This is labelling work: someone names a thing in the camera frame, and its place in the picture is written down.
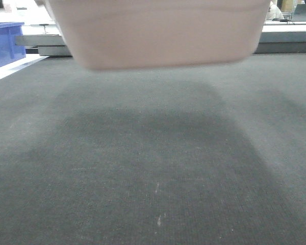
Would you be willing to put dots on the pale pink storage bin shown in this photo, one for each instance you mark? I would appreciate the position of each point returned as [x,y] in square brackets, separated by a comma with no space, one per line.
[110,35]

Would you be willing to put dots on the dark grey table mat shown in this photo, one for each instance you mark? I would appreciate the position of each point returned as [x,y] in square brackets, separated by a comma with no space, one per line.
[203,155]

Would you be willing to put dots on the person in white shirt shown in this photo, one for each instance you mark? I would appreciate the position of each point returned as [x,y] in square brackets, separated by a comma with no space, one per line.
[274,13]

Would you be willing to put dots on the blue crate at left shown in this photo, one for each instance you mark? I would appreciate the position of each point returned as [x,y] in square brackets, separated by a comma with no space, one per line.
[9,50]

